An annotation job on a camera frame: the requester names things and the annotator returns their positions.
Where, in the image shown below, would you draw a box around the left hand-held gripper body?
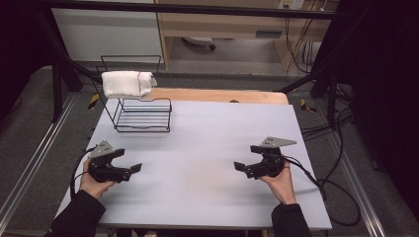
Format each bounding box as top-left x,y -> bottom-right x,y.
86,140 -> 133,185

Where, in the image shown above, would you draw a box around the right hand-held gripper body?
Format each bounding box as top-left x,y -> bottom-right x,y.
244,136 -> 297,181

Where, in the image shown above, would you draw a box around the black wire rack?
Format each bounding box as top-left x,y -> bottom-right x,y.
95,54 -> 173,133

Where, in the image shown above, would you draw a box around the white towel with red stripe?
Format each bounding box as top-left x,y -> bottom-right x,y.
101,70 -> 158,100

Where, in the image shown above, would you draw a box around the person's left hand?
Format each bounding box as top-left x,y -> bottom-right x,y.
79,158 -> 117,200

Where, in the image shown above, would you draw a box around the person's right hand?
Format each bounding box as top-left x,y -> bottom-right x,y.
257,159 -> 297,206

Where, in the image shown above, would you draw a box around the white table mat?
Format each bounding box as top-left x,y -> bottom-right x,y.
52,98 -> 333,230

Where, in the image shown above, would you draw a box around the yellow black tape marker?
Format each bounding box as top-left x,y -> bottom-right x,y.
87,93 -> 101,111
299,98 -> 318,114

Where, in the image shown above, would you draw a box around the wooden table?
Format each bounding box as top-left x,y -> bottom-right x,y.
111,86 -> 291,106

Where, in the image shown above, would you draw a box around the white cabinet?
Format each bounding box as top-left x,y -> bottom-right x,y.
49,7 -> 165,63

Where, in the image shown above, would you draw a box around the white object under desk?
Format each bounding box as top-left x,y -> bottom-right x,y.
181,36 -> 217,51

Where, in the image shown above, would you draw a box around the light wooden desk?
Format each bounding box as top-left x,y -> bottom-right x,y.
153,0 -> 341,71

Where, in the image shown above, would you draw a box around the white power strip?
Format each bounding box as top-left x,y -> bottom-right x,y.
278,0 -> 305,11

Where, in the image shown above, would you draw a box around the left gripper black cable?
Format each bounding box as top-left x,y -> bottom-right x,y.
69,147 -> 97,199

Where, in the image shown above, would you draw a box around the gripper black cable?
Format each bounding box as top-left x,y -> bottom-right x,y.
282,155 -> 362,227
69,147 -> 97,199

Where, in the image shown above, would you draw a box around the black cable bundle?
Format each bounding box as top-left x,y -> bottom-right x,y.
300,107 -> 356,142

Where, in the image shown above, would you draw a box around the aluminium floor rail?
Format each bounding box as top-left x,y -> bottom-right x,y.
0,93 -> 79,225
328,130 -> 387,237

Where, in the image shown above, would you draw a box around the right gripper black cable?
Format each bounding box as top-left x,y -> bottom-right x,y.
282,155 -> 362,227

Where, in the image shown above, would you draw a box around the hanging cables under desk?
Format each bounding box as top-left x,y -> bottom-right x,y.
284,0 -> 330,75

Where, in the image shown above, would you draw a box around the black metal frame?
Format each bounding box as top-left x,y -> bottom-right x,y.
31,0 -> 357,130

